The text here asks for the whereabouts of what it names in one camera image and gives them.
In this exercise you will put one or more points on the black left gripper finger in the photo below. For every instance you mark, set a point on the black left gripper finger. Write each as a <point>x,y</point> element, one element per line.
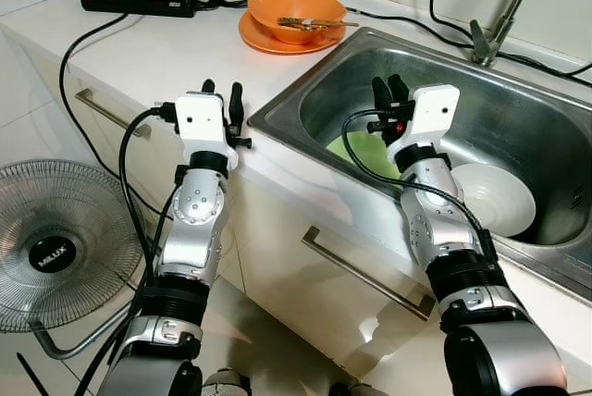
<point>237,105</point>
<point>208,86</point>

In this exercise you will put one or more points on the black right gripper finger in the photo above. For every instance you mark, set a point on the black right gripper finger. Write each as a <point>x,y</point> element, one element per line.
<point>399,89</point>
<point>380,98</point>

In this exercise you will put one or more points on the orange plate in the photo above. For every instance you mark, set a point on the orange plate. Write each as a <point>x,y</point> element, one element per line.
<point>264,43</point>

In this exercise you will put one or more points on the orange bowl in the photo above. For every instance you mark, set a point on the orange bowl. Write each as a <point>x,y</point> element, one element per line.
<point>296,3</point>

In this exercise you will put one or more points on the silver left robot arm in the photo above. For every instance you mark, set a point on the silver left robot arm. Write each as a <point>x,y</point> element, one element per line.
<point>194,206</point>

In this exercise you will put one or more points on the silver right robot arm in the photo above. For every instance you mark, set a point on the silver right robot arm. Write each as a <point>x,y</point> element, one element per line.
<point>435,220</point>

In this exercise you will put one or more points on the white kitchen cabinet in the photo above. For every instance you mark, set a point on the white kitchen cabinet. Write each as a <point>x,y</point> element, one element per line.
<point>277,266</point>

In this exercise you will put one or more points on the green plate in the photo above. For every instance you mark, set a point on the green plate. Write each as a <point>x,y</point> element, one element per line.
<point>365,154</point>

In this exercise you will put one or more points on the metal spoon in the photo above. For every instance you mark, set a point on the metal spoon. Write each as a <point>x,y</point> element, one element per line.
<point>298,21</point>

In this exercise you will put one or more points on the stainless steel sink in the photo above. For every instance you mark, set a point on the stainless steel sink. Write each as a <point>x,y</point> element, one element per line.
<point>518,109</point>

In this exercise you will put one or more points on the white bowl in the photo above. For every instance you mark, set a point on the white bowl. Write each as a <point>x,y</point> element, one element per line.
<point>499,200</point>

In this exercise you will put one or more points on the steel faucet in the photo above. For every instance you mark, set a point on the steel faucet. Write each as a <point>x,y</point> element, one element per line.
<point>513,3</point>

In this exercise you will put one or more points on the grey floor fan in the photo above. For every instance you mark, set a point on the grey floor fan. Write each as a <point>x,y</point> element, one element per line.
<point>55,257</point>

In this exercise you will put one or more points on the grey robot left foot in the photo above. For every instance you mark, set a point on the grey robot left foot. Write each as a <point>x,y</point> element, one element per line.
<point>227,383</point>

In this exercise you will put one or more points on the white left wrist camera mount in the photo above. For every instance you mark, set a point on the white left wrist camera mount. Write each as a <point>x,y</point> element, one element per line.
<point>202,118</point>

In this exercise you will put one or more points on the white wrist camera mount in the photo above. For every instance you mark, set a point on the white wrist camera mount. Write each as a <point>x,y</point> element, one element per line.
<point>433,114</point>
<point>202,118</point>

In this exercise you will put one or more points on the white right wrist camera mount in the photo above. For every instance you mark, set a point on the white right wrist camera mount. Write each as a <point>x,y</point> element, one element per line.
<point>433,114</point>

